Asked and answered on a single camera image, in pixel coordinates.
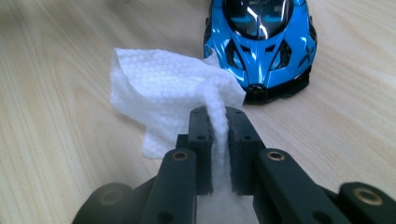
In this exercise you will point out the blue toy car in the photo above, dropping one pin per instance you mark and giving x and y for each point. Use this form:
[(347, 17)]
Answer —
[(258, 62)]

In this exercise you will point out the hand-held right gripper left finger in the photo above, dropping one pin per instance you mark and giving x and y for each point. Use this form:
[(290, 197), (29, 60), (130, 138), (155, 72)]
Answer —
[(200, 149)]

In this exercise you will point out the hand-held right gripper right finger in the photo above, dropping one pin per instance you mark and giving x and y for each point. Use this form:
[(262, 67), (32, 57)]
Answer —
[(244, 149)]

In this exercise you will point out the white wet wipe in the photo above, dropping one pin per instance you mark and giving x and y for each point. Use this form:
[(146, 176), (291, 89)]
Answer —
[(162, 90)]

